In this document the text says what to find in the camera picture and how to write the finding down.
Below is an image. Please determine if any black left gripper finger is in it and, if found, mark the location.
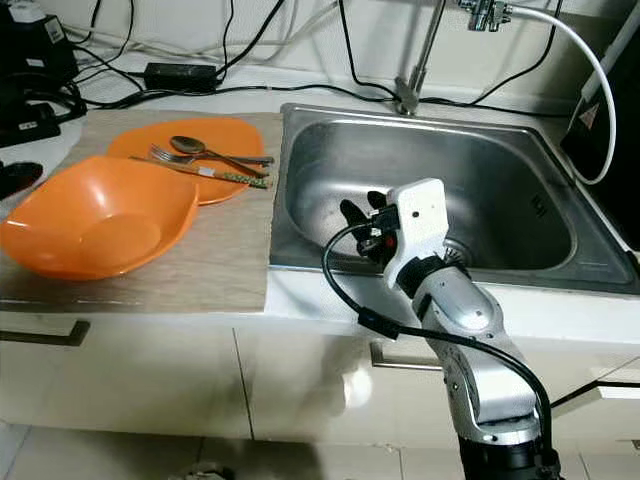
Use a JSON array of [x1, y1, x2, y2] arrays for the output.
[[0, 161, 44, 199]]

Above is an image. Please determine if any orange plastic bowl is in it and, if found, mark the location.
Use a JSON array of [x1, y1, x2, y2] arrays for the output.
[[0, 155, 199, 281]]

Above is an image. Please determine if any orange plastic plate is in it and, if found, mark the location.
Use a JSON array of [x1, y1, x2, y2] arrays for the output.
[[106, 117, 264, 206]]

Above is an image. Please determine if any metal fork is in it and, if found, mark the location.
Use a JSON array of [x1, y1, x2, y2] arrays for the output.
[[149, 145, 261, 181]]

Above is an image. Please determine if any metal spoon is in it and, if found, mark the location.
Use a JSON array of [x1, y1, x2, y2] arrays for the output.
[[169, 135, 275, 166]]

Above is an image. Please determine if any black power strip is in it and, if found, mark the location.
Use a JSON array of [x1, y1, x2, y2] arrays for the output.
[[0, 100, 61, 149]]

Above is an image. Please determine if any stainless steel sink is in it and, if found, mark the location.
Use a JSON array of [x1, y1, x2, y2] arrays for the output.
[[268, 103, 640, 296]]

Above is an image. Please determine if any black charger box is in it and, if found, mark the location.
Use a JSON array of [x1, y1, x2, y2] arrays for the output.
[[0, 0, 83, 96]]

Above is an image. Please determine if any beige woven place mat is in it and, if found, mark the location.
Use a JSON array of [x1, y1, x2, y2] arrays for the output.
[[0, 110, 283, 313]]

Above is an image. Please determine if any chrome faucet pipe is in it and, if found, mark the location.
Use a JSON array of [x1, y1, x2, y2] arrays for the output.
[[395, 0, 451, 116]]

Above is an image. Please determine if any cream cabinet front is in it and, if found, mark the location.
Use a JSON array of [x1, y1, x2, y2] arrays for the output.
[[240, 325, 640, 451], [0, 312, 241, 441]]

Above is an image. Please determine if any black power adapter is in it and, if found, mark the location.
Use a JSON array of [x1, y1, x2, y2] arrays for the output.
[[143, 62, 219, 93]]

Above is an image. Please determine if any chrome water valve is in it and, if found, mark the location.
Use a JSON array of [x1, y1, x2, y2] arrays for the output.
[[460, 0, 511, 31]]

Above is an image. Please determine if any black appliance with warning sticker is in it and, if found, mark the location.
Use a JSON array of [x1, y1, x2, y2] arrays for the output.
[[560, 15, 640, 251]]

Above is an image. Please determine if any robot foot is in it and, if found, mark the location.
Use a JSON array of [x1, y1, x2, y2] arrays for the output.
[[180, 460, 231, 480]]

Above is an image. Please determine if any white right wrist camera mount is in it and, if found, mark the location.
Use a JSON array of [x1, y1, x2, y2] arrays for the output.
[[382, 178, 448, 291]]

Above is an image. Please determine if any dark metal drawer handle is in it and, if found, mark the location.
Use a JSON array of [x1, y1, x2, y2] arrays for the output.
[[0, 318, 91, 346], [370, 340, 451, 373]]

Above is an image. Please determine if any black hanging power cable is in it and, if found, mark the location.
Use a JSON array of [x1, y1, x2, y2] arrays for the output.
[[337, 0, 403, 103]]

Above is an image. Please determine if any white flexible hose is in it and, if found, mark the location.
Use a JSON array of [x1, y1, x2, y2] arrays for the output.
[[505, 5, 619, 186]]

